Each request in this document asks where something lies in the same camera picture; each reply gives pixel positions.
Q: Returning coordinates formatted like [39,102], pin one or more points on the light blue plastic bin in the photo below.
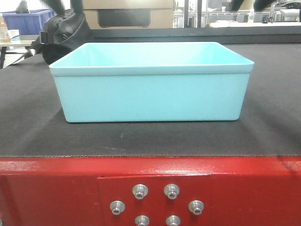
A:
[152,81]

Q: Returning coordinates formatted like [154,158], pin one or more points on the silver bolt upper left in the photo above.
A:
[140,191]

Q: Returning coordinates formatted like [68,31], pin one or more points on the silver bolt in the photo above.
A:
[196,207]
[117,207]
[171,191]
[142,220]
[140,191]
[173,220]

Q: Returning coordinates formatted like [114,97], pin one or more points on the silver bolt upper right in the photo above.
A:
[171,191]

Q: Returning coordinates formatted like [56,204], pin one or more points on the silver bolt middle left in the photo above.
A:
[117,207]

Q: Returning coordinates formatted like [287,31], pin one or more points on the silver bolt middle right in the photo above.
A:
[196,207]

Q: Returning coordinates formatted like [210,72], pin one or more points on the silver bolt lower left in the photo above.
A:
[142,220]

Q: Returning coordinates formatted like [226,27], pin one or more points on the silver bolt lower right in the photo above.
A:
[173,220]

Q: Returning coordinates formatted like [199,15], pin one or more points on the cardboard box with black panel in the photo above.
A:
[129,14]

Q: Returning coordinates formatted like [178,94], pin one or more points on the black backpack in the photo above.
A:
[61,35]

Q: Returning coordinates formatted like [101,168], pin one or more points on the blue crate in background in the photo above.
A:
[28,24]

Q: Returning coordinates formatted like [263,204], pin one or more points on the white paper cup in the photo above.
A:
[14,35]

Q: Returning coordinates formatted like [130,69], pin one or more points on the brown drink bottle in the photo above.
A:
[4,35]

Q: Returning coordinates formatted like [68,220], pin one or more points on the background white work table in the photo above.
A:
[250,18]

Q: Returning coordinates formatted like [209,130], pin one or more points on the red conveyor frame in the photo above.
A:
[236,191]

